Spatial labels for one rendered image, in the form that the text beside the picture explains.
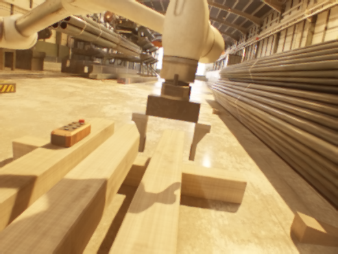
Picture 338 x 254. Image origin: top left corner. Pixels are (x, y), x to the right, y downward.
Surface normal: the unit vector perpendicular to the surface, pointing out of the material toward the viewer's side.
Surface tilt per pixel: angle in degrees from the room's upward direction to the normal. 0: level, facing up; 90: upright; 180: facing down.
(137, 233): 0
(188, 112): 90
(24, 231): 0
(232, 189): 90
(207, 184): 90
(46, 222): 0
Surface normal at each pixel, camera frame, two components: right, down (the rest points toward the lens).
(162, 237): 0.15, -0.96
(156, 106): -0.08, 0.22
